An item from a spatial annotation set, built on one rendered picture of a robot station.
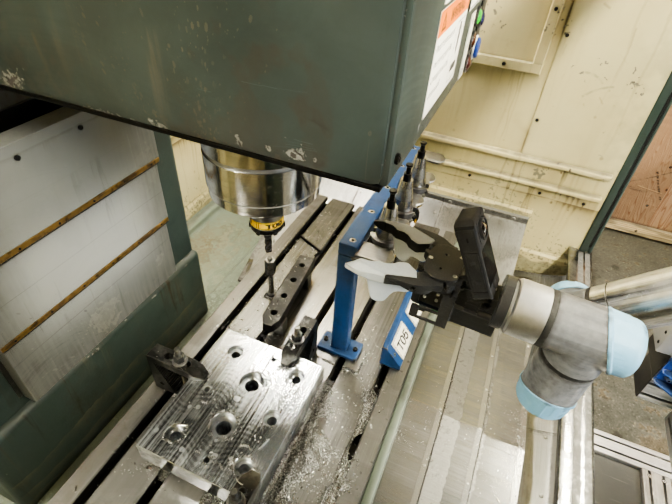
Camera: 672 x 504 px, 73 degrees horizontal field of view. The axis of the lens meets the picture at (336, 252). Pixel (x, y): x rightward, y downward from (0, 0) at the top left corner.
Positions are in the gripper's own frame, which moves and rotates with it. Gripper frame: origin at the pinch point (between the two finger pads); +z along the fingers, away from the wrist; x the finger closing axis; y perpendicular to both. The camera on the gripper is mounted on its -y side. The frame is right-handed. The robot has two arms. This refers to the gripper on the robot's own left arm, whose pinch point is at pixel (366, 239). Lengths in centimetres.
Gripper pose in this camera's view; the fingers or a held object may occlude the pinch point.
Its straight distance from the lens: 62.8
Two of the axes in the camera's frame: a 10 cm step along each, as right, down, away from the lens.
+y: -0.9, 7.5, 6.5
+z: -9.0, -3.4, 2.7
